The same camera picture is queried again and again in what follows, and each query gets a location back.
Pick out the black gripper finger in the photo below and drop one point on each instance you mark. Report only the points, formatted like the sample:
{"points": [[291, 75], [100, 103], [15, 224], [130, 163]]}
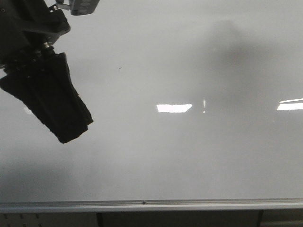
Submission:
{"points": [[67, 113]]}

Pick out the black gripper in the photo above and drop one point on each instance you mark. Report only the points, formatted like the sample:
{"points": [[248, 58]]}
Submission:
{"points": [[27, 26]]}

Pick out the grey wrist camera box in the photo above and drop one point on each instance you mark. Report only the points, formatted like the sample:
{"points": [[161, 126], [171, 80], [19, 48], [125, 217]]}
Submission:
{"points": [[78, 7]]}

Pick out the white whiteboard with aluminium frame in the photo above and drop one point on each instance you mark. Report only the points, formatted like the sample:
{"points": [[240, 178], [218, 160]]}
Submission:
{"points": [[197, 105]]}

